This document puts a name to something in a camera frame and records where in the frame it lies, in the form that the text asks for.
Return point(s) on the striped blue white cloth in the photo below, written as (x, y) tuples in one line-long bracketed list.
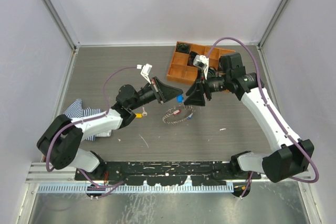
[(75, 110)]

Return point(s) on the blue yellow rolled belt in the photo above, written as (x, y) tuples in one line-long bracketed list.
[(212, 71)]

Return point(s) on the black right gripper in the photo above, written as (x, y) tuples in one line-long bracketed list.
[(196, 91)]

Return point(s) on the black rolled belt middle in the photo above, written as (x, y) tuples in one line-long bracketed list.
[(194, 60)]

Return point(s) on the key with yellow tag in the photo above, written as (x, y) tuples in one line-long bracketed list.
[(141, 114)]

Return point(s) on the red plastic key tag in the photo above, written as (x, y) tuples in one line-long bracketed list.
[(176, 112)]

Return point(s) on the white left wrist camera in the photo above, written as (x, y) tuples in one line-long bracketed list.
[(145, 71)]

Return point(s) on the black rolled belt back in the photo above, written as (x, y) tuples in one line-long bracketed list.
[(182, 47)]

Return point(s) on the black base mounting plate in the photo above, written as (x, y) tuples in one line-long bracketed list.
[(208, 173)]

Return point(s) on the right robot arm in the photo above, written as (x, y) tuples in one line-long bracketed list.
[(290, 154)]

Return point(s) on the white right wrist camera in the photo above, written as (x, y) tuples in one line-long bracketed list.
[(202, 62)]

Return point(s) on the orange wooden compartment tray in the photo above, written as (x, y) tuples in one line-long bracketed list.
[(181, 68)]

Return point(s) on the silver key with blue tag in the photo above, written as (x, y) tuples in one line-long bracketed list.
[(180, 98)]

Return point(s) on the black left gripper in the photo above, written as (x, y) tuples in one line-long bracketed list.
[(165, 92)]

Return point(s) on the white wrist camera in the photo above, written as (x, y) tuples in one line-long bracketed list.
[(145, 71), (202, 62)]

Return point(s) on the large metal disc keyring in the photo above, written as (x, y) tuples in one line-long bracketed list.
[(170, 119)]

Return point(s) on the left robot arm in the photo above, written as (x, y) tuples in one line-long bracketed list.
[(60, 142)]

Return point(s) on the slotted cable duct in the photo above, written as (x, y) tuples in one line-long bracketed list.
[(77, 188)]

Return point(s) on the aluminium frame rail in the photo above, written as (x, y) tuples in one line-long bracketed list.
[(38, 174)]

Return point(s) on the black rolled belt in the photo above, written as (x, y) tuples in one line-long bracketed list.
[(194, 60), (222, 64), (182, 47)]

